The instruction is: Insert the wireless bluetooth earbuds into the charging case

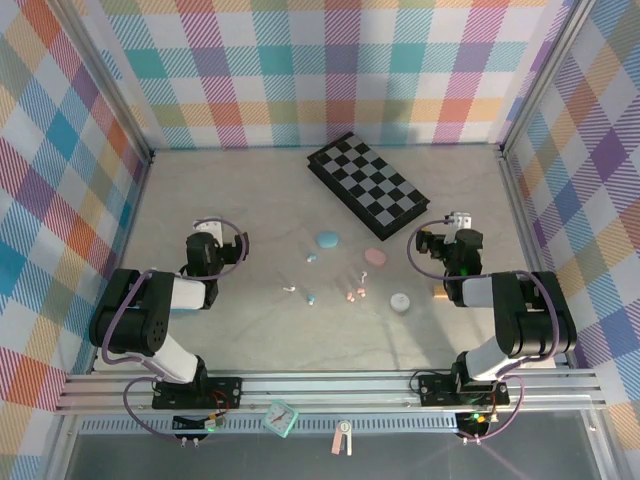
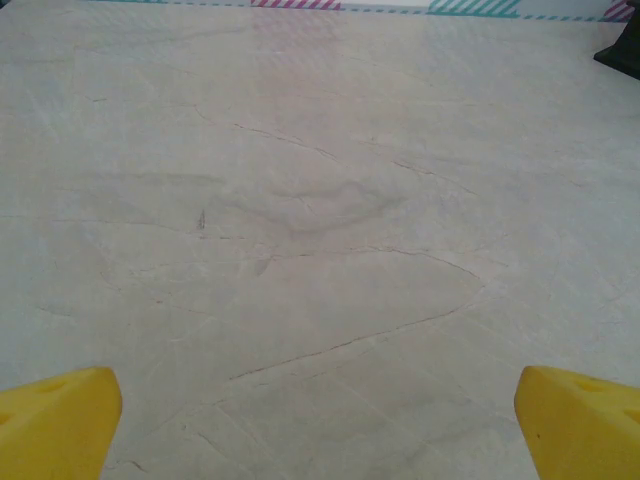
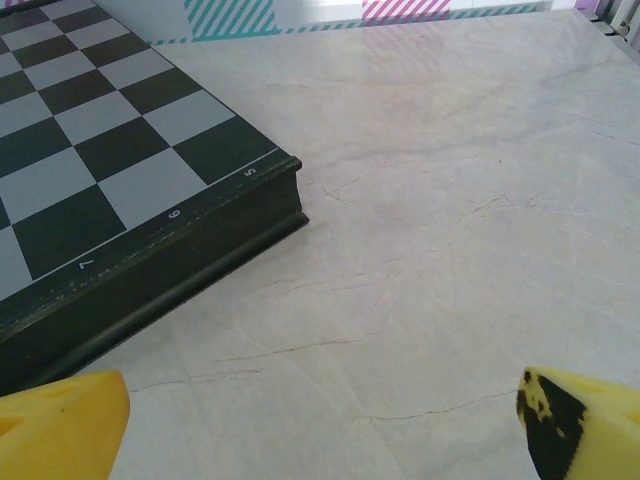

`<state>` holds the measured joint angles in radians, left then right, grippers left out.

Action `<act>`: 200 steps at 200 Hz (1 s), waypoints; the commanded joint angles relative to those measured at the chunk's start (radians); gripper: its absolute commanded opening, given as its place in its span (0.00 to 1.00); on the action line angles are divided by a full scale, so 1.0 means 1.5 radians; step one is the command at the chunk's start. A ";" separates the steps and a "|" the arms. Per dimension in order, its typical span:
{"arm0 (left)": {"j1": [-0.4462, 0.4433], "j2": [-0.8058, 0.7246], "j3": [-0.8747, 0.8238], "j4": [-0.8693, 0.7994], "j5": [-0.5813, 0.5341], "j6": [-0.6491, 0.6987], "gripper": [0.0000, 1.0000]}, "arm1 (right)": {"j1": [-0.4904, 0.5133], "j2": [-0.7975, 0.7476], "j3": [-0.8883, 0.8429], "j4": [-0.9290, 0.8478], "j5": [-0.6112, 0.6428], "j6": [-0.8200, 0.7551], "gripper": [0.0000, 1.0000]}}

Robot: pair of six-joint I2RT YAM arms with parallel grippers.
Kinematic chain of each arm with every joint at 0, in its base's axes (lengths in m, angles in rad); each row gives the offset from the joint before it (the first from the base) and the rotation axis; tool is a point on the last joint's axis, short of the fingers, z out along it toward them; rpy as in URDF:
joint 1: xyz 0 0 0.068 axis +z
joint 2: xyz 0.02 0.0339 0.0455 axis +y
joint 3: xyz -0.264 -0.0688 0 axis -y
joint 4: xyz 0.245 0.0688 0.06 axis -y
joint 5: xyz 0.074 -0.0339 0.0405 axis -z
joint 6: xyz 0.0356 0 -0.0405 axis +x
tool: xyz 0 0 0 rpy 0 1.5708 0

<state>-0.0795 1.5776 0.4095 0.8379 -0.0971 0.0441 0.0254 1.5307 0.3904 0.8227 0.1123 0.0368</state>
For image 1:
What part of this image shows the black folding chessboard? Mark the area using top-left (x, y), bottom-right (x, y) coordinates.
top-left (306, 132), bottom-right (431, 242)

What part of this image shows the small controller board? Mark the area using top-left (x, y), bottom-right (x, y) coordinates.
top-left (172, 412), bottom-right (225, 434)
top-left (457, 409), bottom-right (496, 436)

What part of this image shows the teal square clock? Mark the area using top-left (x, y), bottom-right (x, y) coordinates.
top-left (263, 399), bottom-right (300, 440)

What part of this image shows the pink and white tag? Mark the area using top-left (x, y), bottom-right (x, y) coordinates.
top-left (331, 420), bottom-right (354, 457)

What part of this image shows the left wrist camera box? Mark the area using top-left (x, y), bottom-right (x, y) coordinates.
top-left (193, 215), bottom-right (225, 236)

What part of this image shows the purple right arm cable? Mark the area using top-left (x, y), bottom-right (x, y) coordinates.
top-left (406, 218), bottom-right (557, 444)

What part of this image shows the aluminium side rail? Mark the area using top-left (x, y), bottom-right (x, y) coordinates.
top-left (498, 149), bottom-right (574, 371)

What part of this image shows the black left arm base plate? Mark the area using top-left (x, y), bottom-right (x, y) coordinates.
top-left (151, 374), bottom-right (245, 411)

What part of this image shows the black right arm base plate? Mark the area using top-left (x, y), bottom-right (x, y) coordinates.
top-left (416, 372), bottom-right (511, 407)

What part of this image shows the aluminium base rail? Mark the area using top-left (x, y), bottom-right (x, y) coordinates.
top-left (53, 368), bottom-right (607, 416)

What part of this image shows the slotted grey cable duct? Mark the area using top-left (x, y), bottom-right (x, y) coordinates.
top-left (79, 417), bottom-right (461, 435)

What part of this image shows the aluminium corner post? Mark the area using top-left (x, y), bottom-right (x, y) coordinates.
top-left (47, 0), bottom-right (154, 164)
top-left (498, 0), bottom-right (601, 154)

